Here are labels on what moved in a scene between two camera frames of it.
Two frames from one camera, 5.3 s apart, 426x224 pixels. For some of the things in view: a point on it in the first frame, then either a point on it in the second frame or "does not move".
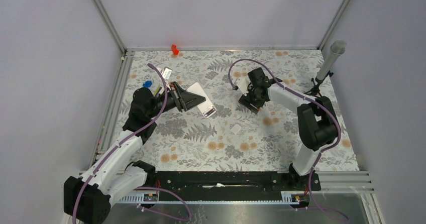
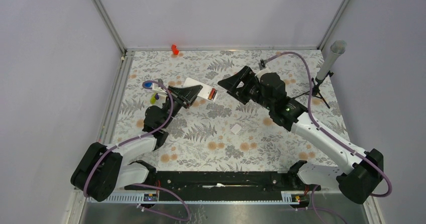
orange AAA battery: (254, 107) → (212, 94)
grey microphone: (337, 48) does not move
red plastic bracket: (175, 50) does not move
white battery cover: (235, 128) does not move
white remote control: (206, 107) → (208, 92)
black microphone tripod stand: (315, 90) does not move
